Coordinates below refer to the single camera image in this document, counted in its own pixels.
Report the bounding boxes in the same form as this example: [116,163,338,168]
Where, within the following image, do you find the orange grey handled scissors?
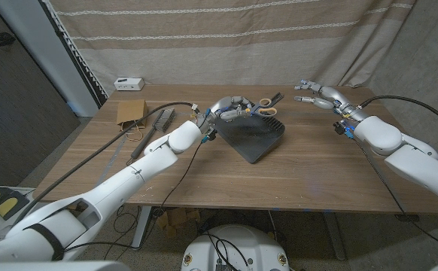
[249,97,278,117]

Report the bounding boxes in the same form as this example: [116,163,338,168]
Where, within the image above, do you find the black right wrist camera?
[333,120,355,139]

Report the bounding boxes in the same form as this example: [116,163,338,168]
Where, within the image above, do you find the black hand brush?
[126,108,176,168]

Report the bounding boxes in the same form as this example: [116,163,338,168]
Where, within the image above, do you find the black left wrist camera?
[200,127,217,144]

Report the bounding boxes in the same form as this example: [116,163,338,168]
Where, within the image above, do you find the black plastic dustpan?
[213,93,286,165]

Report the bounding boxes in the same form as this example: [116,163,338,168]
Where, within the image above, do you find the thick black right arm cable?
[357,95,438,132]

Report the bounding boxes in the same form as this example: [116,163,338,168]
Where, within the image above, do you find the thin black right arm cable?
[354,139,438,253]

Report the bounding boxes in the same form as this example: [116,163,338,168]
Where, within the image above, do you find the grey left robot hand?
[203,96,256,132]

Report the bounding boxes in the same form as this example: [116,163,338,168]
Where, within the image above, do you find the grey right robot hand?
[294,79,367,122]

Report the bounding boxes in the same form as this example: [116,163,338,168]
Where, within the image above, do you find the black strip with white trim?
[40,0,109,108]

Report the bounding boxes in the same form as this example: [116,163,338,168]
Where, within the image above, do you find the beige striped curtain backdrop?
[47,0,418,88]

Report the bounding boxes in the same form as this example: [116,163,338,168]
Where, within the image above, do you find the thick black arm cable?
[11,101,196,227]
[357,95,438,132]

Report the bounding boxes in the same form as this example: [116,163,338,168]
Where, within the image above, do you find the grey table leg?
[322,212,347,261]

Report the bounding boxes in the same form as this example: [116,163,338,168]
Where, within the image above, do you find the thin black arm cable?
[354,139,438,253]
[64,141,207,251]

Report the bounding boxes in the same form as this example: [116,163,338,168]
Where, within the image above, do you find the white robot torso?
[181,224,290,271]

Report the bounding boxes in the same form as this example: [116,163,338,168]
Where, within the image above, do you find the white table leg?
[131,206,153,251]

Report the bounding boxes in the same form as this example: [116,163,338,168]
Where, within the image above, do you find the black torso cables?
[201,232,250,271]

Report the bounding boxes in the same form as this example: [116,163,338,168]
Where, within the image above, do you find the brown paper bag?
[116,99,149,142]

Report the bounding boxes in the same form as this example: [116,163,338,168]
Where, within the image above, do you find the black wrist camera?
[200,127,217,144]
[333,120,355,139]

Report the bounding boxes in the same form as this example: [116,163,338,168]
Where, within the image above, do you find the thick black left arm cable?
[11,101,196,227]

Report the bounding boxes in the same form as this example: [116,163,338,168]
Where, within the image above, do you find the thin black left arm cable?
[64,141,207,251]

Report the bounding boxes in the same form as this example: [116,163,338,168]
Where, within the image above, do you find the brown cardboard scraps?
[154,208,202,238]

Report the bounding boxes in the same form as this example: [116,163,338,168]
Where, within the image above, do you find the white power strip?
[114,77,145,92]

